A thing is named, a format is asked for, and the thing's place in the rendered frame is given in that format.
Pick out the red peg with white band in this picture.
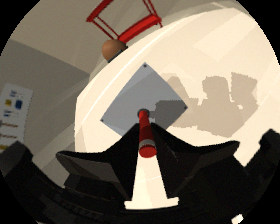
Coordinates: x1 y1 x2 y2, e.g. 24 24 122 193
140 111 156 159

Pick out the grey square panel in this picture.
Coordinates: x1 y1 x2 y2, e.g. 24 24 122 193
100 61 189 137

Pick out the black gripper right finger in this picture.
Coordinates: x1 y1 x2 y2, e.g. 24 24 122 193
149 123 241 198

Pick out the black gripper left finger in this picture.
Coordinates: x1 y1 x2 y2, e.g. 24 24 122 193
55 124 140 201

